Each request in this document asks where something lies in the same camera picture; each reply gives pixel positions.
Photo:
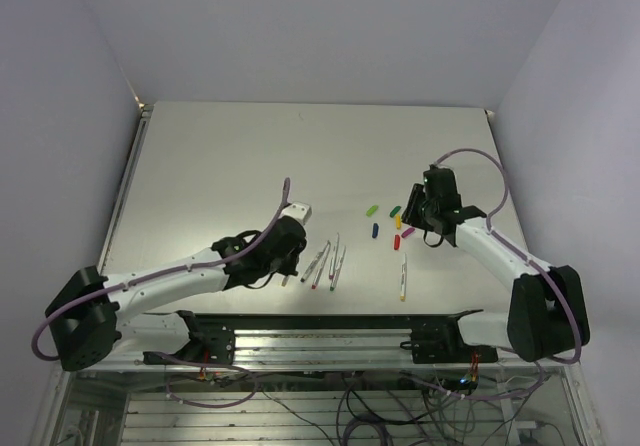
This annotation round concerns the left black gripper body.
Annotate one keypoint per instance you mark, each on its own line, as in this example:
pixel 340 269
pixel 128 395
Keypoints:
pixel 287 265

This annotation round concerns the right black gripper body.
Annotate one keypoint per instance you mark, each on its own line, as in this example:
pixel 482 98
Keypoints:
pixel 428 209

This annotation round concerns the blue-end white pen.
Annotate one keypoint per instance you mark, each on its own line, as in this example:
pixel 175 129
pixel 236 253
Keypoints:
pixel 314 262

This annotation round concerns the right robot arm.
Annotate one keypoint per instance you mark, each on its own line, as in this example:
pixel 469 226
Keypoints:
pixel 546 318

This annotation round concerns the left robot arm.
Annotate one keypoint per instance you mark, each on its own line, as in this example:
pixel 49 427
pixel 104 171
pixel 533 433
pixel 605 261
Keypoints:
pixel 83 318

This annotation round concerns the dark green pen cap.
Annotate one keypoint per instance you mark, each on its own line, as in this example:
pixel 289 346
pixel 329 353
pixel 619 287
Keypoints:
pixel 395 211

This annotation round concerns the purple pen cap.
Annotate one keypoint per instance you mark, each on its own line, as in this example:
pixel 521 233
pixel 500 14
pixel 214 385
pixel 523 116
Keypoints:
pixel 408 232

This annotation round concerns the red-end white pen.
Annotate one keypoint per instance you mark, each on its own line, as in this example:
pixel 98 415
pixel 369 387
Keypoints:
pixel 319 273

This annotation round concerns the light green pen cap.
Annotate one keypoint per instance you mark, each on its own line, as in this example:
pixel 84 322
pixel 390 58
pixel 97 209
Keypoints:
pixel 372 210

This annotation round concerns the purple-end white pen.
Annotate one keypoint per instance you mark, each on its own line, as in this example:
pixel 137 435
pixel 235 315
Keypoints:
pixel 334 258

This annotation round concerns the orange-end pen on right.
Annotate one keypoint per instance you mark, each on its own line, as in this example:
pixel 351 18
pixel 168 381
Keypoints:
pixel 403 278

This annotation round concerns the green-end white pen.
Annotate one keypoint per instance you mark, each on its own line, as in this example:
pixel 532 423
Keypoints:
pixel 338 269

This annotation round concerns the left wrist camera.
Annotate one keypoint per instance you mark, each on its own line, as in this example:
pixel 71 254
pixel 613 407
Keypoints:
pixel 297 211

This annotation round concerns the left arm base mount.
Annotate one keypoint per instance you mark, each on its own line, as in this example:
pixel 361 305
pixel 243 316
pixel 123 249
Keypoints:
pixel 206 342

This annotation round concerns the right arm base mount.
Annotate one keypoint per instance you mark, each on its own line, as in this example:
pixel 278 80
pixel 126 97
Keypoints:
pixel 436 339

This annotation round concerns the aluminium frame rail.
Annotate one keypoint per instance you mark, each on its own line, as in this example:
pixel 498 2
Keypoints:
pixel 286 349

